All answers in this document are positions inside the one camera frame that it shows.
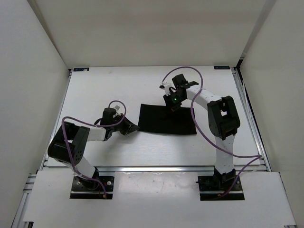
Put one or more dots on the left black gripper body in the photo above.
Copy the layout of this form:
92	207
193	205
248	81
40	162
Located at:
121	127

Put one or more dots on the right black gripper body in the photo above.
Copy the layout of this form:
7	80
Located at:
174	100

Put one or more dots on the black skirt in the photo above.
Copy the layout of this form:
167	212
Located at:
162	120

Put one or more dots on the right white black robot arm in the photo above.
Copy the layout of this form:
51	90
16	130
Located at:
223	121

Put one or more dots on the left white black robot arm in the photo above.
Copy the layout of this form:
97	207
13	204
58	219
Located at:
69	143

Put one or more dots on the blue label sticker right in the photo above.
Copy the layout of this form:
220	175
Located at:
222	67

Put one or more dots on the blue label sticker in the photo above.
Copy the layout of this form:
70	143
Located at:
222	67
81	69

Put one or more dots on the blue label sticker left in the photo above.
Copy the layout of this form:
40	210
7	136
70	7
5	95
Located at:
81	69

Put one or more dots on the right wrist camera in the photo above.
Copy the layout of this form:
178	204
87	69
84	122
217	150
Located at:
166	87

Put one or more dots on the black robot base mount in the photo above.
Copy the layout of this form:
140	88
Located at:
84	189

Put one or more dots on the aluminium table edge rail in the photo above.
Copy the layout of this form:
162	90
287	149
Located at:
260	167

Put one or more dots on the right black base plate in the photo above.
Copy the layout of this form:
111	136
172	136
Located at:
210	190

